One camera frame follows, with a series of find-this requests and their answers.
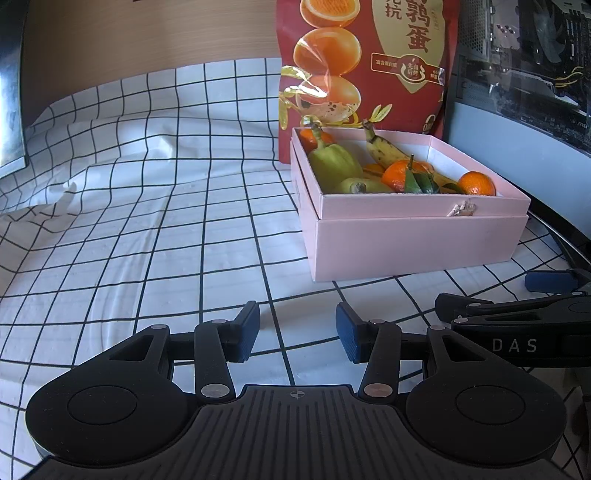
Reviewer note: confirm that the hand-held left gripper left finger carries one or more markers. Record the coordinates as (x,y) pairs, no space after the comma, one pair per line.
(248,330)

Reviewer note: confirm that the large green pear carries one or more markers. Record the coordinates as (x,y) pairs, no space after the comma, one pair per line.
(334,164)

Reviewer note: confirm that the white checked tablecloth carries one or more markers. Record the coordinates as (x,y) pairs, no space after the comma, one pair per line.
(161,230)

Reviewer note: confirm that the dark monitor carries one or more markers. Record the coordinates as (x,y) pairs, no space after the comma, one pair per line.
(9,92)

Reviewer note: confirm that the red-orange mandarin with leaf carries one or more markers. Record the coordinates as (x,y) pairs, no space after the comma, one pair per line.
(398,175)

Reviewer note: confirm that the glass-sided computer case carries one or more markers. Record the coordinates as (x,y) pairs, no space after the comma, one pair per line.
(521,69)

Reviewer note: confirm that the pink cardboard box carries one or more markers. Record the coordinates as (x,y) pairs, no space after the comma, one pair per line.
(415,240)

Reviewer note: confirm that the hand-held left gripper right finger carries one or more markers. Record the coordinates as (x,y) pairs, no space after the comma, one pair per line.
(348,332)

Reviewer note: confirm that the spotted yellow banana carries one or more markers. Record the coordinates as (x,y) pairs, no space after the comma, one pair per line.
(383,150)

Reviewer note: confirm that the red snack bag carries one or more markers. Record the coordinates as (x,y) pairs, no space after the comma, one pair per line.
(392,69)

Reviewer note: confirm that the small yellow-orange mandarin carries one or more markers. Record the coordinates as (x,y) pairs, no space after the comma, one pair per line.
(449,188)

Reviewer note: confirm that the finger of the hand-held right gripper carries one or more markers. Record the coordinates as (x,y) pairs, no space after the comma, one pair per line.
(549,281)
(461,307)

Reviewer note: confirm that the orange mandarin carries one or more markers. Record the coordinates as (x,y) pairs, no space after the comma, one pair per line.
(374,170)
(305,137)
(478,183)

